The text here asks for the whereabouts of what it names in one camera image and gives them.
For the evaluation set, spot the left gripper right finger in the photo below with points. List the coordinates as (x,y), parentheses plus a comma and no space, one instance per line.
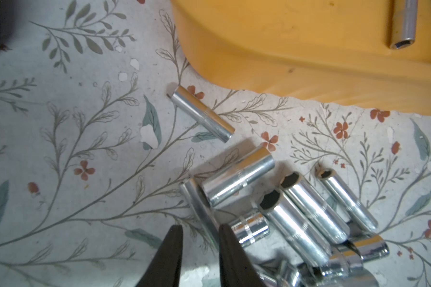
(236,269)

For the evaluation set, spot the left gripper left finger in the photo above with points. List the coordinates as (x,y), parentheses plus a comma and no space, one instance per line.
(165,268)

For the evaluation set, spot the thin silver socket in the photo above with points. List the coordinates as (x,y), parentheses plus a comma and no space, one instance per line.
(403,24)
(201,209)

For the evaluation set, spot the slim long silver socket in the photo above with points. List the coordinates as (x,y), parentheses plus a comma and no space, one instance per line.
(357,212)

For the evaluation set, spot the yellow plastic storage box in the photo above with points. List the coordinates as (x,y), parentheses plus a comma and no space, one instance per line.
(328,51)

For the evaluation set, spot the long thick silver socket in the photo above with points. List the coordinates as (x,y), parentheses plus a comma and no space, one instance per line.
(315,208)
(296,229)

